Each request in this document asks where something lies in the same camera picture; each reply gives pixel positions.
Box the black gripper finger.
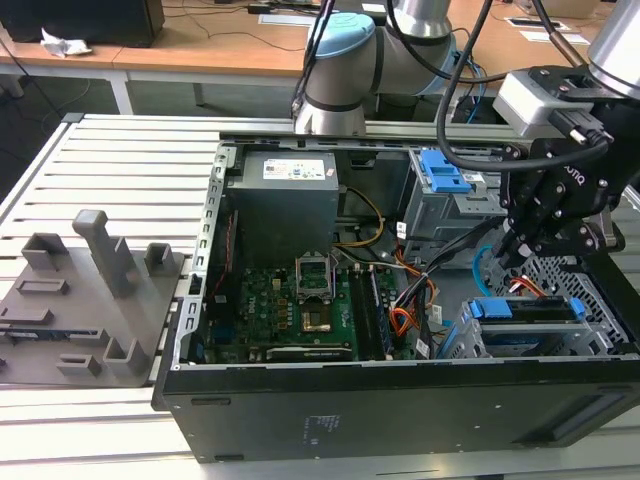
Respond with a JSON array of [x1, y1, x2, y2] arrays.
[[523, 211, 627, 262], [498, 163, 569, 272]]

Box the orange red disk power wire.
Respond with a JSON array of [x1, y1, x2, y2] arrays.
[[506, 275, 567, 304]]

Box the blue disk data wire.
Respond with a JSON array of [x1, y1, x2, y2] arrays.
[[471, 243, 511, 299]]

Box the hard disk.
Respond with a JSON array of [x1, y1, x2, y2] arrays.
[[438, 295, 585, 360]]

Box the grey metal disk bay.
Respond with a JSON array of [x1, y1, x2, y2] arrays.
[[439, 249, 631, 359]]

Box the blue empty disk carrier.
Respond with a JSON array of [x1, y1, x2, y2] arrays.
[[420, 148, 474, 194]]

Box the black RAM slot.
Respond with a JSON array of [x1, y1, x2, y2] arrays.
[[348, 269, 372, 361]]

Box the grey metal drive cage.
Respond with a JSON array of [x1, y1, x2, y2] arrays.
[[403, 147, 511, 257]]

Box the white paper sheet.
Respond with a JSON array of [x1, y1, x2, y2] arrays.
[[257, 13, 309, 27], [518, 29, 594, 47]]

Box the black RAM stick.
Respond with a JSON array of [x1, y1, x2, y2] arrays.
[[369, 269, 394, 360]]

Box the metal socket cover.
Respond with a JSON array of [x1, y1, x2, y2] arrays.
[[294, 253, 334, 301]]

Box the grey power supply unit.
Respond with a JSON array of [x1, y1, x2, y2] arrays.
[[225, 150, 347, 269]]

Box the CPU socket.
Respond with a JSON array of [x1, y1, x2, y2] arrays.
[[297, 302, 337, 339]]

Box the black open PC case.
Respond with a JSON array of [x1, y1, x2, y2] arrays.
[[150, 130, 640, 464]]

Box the black graphics card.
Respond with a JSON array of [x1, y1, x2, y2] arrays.
[[264, 342, 354, 363]]

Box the green motherboard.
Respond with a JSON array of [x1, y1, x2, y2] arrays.
[[205, 264, 401, 362]]

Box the grey parts rack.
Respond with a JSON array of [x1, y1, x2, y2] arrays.
[[0, 209, 187, 389]]

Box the black box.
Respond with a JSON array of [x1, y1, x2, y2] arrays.
[[0, 0, 166, 49]]

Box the crumpled white paper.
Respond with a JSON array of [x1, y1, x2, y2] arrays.
[[39, 27, 94, 59]]

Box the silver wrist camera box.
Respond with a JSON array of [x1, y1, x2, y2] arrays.
[[491, 65, 614, 146]]

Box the black cable bundle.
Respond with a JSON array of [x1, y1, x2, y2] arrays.
[[394, 214, 506, 314]]

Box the blue hanging cables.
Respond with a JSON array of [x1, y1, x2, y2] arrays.
[[457, 49, 490, 124]]

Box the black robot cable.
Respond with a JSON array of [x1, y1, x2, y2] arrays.
[[384, 0, 591, 174]]

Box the wooden desk white frame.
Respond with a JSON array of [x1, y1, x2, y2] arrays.
[[0, 4, 314, 115], [447, 0, 614, 104]]

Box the yellow black wire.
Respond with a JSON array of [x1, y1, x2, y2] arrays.
[[333, 186, 386, 249]]

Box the orange red wire bundle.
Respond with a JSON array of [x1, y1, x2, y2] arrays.
[[388, 306, 426, 347]]

